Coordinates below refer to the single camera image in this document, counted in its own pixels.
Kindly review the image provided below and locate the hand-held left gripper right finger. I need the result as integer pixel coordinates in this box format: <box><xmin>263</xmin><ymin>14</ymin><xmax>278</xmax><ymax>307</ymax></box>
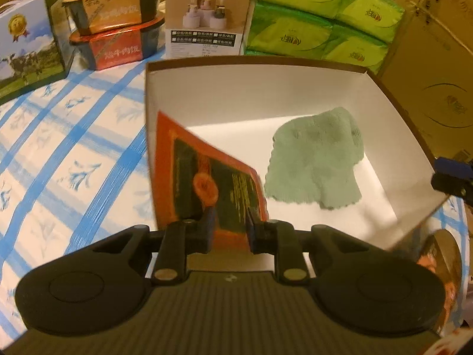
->
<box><xmin>246</xmin><ymin>207</ymin><xmax>375</xmax><ymax>286</ymax></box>

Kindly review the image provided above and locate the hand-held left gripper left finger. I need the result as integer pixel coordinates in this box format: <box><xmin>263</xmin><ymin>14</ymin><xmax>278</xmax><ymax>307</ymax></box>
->
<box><xmin>90</xmin><ymin>206</ymin><xmax>216</xmax><ymax>286</ymax></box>

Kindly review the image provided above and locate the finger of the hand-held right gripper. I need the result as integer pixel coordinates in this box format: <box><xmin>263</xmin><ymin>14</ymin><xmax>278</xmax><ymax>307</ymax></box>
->
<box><xmin>431</xmin><ymin>157</ymin><xmax>473</xmax><ymax>203</ymax></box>

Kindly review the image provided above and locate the orange foil packet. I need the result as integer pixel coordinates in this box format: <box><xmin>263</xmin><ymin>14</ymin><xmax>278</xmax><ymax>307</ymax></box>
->
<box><xmin>155</xmin><ymin>110</ymin><xmax>270</xmax><ymax>254</ymax></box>

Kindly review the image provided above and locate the green fluffy cloth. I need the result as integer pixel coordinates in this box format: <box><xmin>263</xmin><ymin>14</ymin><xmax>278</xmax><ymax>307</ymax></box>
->
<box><xmin>264</xmin><ymin>106</ymin><xmax>367</xmax><ymax>211</ymax></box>

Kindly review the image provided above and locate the white cardboard box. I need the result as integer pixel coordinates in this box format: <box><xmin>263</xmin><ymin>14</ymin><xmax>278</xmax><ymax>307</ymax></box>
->
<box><xmin>144</xmin><ymin>56</ymin><xmax>454</xmax><ymax>271</ymax></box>

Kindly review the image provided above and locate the large brown cardboard box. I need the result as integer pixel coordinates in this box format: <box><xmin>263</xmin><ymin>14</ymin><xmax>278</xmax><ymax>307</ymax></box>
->
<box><xmin>377</xmin><ymin>0</ymin><xmax>473</xmax><ymax>163</ymax></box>

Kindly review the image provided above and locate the instant noodle bowl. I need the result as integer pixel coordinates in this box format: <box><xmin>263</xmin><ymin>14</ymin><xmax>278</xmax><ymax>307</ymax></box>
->
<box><xmin>416</xmin><ymin>229</ymin><xmax>464</xmax><ymax>337</ymax></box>

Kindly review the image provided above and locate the blue checked sheet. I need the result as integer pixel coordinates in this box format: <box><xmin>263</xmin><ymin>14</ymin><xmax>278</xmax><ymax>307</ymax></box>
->
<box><xmin>0</xmin><ymin>58</ymin><xmax>467</xmax><ymax>319</ymax></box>

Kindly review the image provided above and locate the green tissue multipack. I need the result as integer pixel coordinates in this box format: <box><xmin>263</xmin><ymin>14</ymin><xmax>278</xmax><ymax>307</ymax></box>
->
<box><xmin>242</xmin><ymin>0</ymin><xmax>407</xmax><ymax>75</ymax></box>

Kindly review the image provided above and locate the red label black bowl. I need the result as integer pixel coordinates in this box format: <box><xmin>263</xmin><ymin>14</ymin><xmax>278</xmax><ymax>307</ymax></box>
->
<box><xmin>69</xmin><ymin>17</ymin><xmax>165</xmax><ymax>72</ymax></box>

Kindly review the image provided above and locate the white humidifier box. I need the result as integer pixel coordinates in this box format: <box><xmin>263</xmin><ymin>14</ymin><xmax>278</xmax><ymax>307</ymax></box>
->
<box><xmin>163</xmin><ymin>0</ymin><xmax>255</xmax><ymax>60</ymax></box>

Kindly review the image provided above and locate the gold label black bowl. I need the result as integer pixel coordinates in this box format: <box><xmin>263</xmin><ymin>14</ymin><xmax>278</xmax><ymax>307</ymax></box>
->
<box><xmin>62</xmin><ymin>0</ymin><xmax>167</xmax><ymax>35</ymax></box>

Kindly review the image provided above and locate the cow print milk carton box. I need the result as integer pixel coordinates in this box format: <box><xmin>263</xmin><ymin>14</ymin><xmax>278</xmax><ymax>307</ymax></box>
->
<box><xmin>0</xmin><ymin>0</ymin><xmax>74</xmax><ymax>104</ymax></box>

